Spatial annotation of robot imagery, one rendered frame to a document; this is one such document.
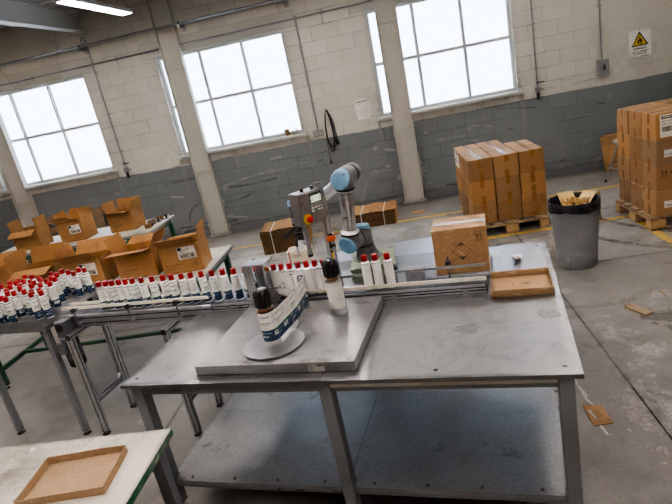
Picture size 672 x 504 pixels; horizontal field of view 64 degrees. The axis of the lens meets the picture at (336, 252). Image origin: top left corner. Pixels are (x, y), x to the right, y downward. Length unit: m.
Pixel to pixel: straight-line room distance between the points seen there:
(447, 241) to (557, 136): 5.78
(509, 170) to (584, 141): 2.73
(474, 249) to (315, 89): 5.66
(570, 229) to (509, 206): 1.38
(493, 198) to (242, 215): 4.28
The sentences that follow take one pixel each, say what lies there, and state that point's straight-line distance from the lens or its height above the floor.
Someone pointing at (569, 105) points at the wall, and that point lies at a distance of 8.72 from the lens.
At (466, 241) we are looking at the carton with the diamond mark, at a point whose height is 1.04.
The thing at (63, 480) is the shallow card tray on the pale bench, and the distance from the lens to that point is 2.46.
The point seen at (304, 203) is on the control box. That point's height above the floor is 1.42.
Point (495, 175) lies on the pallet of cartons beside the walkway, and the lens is 6.27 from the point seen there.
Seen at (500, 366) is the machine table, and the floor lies 0.83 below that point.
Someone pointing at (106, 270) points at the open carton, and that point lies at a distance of 4.90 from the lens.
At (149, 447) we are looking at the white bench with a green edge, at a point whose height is 0.80.
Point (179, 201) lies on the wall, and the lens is 9.19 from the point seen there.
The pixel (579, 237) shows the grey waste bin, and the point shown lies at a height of 0.31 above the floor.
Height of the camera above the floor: 2.04
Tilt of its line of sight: 18 degrees down
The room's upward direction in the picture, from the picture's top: 12 degrees counter-clockwise
